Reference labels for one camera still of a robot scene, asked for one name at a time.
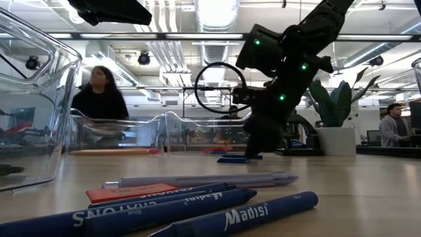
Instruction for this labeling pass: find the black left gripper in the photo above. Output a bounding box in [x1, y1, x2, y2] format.
[67, 0, 153, 26]

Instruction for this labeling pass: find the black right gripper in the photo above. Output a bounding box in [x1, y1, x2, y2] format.
[245, 55, 334, 157]

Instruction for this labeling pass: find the blue rectangular eraser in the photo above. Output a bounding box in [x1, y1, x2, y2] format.
[216, 157, 253, 165]

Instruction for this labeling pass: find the grey translucent pen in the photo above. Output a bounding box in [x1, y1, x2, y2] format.
[101, 171, 300, 190]

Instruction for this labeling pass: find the yellow pencil pink eraser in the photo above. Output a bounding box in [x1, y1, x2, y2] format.
[98, 147, 162, 155]

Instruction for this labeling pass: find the red rectangular eraser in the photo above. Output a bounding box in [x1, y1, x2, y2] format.
[85, 183, 178, 205]

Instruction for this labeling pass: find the black ballpoint pen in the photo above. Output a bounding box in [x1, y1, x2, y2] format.
[0, 163, 26, 176]

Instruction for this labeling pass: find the person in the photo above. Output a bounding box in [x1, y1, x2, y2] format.
[378, 102, 412, 148]
[219, 104, 241, 120]
[70, 65, 130, 145]

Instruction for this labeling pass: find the black desk hole punch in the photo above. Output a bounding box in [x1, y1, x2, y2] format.
[285, 113, 325, 157]

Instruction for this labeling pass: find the black overhead rig crossbar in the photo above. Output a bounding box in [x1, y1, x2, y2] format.
[42, 32, 421, 43]

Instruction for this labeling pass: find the black ceiling spotlight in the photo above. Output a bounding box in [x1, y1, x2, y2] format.
[368, 55, 385, 68]
[25, 55, 40, 70]
[137, 51, 151, 66]

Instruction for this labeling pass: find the clear plastic bin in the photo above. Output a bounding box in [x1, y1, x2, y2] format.
[65, 108, 168, 156]
[0, 7, 83, 193]
[410, 57, 421, 96]
[164, 111, 276, 155]

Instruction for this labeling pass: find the white plant pot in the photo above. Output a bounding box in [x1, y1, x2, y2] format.
[316, 126, 357, 157]

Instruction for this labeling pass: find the green leafy plant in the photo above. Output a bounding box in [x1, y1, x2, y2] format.
[304, 67, 382, 128]

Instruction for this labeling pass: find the grey laptop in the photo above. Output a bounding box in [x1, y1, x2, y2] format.
[366, 130, 382, 147]

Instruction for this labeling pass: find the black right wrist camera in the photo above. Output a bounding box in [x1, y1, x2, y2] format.
[232, 85, 266, 107]

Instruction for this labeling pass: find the white ceiling duct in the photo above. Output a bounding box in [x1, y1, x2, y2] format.
[84, 42, 162, 101]

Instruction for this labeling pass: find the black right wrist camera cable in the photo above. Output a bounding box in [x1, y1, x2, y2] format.
[193, 61, 248, 115]

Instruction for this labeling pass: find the silver ceiling duct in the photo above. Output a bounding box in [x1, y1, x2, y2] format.
[193, 0, 241, 66]

